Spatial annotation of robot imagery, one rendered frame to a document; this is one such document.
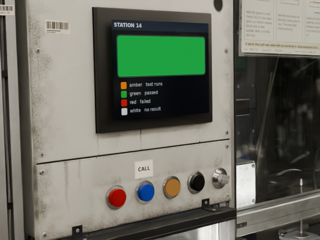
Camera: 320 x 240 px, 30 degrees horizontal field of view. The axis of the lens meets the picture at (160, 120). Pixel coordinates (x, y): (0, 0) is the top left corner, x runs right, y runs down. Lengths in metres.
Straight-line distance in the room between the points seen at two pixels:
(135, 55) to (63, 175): 0.23
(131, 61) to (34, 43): 0.16
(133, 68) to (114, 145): 0.13
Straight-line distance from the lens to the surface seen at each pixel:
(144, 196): 1.03
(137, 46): 0.98
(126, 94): 0.97
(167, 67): 1.02
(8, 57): 0.90
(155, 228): 1.01
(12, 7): 0.91
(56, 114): 0.93
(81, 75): 0.95
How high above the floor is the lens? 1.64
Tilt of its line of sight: 5 degrees down
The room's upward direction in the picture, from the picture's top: 1 degrees counter-clockwise
